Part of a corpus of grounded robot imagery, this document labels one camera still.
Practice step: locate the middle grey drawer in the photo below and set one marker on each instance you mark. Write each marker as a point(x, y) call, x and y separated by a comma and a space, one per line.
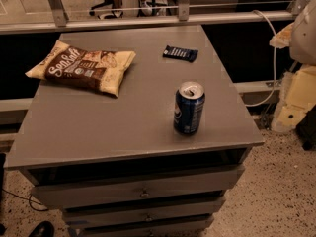
point(148, 211)

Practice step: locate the dark blue snack bar wrapper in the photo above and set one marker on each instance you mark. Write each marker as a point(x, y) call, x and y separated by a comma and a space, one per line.
point(189, 55)

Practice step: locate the grey drawer cabinet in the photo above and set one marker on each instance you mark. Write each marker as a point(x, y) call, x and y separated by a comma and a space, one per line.
point(73, 136)

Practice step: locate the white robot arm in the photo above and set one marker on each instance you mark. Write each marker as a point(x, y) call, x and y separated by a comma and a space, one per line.
point(303, 36)

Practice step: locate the black shoe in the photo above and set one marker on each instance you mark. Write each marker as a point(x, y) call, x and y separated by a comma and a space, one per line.
point(44, 229)

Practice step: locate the bottom grey drawer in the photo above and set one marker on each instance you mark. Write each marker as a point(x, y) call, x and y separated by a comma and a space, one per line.
point(156, 228)

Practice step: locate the grey drawer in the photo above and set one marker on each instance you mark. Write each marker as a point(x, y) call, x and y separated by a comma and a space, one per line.
point(156, 228)
point(162, 186)
point(148, 211)

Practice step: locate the brown and cream chip bag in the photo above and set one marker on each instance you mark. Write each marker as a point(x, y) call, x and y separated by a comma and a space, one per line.
point(98, 70)

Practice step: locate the blue pepsi can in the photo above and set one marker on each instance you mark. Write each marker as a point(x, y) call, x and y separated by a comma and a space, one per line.
point(189, 102)

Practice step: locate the metal railing frame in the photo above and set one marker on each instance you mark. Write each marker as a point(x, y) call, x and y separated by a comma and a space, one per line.
point(35, 16)

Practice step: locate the top grey drawer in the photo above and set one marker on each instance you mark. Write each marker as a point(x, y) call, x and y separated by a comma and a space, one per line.
point(162, 186)

